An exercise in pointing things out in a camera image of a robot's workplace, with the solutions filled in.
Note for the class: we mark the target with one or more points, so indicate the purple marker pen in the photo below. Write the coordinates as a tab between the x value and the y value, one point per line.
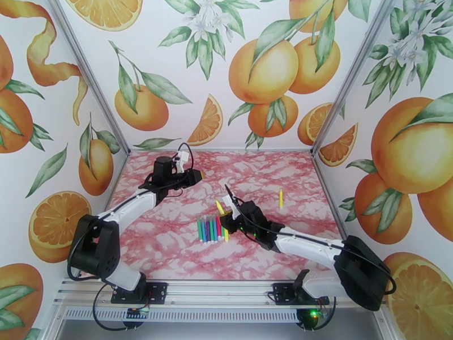
207	230

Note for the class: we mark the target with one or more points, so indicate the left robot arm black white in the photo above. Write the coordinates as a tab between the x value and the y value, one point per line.
92	250

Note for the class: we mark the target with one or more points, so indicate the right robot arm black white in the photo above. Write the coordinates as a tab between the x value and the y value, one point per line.
357	271

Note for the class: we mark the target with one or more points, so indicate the small circuit board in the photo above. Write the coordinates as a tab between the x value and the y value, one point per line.
320	314
138	313

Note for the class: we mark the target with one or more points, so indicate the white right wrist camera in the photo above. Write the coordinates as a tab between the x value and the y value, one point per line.
228	204

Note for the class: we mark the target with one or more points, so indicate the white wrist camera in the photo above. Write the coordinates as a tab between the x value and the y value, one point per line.
182	160
228	204

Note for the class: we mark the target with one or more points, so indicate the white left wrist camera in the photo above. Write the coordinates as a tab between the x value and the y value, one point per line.
182	160

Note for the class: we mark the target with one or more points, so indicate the aluminium back rail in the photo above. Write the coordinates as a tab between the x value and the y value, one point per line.
219	150

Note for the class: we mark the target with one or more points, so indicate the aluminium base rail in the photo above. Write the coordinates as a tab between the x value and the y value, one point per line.
219	293

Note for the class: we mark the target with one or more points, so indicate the black round mount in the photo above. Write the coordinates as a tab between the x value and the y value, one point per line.
134	323
306	321

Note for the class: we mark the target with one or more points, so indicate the aluminium frame post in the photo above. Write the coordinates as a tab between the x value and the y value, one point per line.
92	80
350	80

